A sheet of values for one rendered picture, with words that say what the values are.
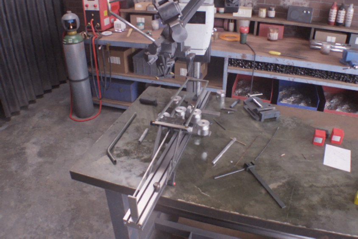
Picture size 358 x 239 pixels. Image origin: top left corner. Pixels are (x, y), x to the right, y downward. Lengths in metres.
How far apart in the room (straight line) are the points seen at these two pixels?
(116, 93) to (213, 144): 2.10
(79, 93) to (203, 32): 1.66
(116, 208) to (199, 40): 1.11
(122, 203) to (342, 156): 0.92
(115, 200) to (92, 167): 0.18
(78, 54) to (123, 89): 0.60
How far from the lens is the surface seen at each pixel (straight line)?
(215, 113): 1.32
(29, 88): 3.65
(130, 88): 3.05
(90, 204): 2.21
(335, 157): 1.28
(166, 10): 1.07
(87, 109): 3.15
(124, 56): 2.89
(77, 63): 2.93
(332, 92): 3.16
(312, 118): 1.51
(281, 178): 1.10
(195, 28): 1.81
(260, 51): 2.57
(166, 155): 1.09
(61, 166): 2.60
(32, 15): 3.61
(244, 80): 3.06
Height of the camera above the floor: 1.60
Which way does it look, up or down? 29 degrees down
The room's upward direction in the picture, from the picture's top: straight up
